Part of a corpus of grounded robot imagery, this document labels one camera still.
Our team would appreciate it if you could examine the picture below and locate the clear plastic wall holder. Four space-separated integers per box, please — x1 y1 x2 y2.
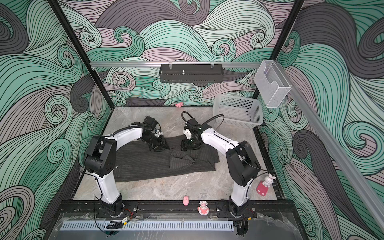
254 60 292 108

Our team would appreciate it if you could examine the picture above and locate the pink white doll figure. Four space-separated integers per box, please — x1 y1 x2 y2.
197 201 210 216

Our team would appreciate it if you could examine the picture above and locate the white slotted cable duct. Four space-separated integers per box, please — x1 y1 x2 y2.
60 221 235 232

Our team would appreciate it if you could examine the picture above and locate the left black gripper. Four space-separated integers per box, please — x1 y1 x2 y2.
143 134 171 152

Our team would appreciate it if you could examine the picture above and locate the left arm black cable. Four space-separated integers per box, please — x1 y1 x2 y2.
110 124 151 136

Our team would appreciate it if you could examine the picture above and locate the aluminium right rail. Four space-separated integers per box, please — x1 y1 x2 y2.
274 61 384 232

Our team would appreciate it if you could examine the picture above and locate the dark grey striped shirt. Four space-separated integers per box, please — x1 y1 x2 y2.
114 136 220 183

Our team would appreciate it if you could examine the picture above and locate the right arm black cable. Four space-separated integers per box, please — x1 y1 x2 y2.
181 110 225 127

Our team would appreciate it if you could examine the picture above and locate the white bunny on pink stand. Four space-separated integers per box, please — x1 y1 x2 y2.
257 174 276 196

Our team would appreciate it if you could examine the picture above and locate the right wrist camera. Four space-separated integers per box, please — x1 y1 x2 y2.
183 128 192 140

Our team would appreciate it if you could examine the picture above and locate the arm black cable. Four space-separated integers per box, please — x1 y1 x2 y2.
181 110 225 127
110 124 151 136

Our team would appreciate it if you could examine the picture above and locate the aluminium rail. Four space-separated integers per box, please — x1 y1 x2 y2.
274 61 384 232
90 61 261 69

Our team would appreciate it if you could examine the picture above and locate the black perforated wall shelf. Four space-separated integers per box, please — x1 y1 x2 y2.
159 65 224 85

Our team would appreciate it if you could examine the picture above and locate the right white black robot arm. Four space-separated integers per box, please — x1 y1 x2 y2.
182 118 261 216

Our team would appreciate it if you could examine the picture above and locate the aluminium rear rail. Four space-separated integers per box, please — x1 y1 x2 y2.
90 61 261 69

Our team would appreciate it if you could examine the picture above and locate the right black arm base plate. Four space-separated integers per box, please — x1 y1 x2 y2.
216 200 257 219

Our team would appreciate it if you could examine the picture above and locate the white plastic mesh basket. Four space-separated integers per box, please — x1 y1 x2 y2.
213 94 264 129

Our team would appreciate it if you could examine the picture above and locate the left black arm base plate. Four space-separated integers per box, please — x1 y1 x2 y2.
96 201 138 219

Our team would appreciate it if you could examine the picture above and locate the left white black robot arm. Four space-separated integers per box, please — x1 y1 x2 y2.
84 116 169 218

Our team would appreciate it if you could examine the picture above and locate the small pink pig toy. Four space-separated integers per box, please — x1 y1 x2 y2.
175 102 184 108

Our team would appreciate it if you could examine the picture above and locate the small pink front toy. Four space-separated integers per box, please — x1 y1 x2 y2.
183 196 190 206

